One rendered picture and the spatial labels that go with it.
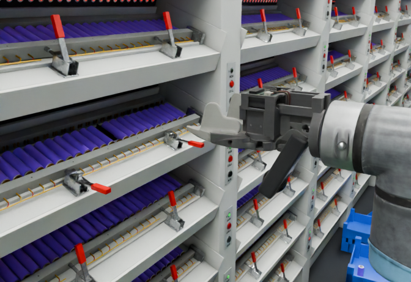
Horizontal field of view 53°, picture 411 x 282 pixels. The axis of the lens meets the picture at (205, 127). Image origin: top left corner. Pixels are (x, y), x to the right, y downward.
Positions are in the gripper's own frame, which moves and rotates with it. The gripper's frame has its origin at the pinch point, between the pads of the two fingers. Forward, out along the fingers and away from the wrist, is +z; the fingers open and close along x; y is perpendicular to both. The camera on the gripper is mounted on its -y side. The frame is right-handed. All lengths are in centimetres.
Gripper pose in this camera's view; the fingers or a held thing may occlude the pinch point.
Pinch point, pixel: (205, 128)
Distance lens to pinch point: 68.0
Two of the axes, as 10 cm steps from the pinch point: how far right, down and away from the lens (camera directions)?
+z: -8.3, -1.3, 5.4
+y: -0.3, -9.6, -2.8
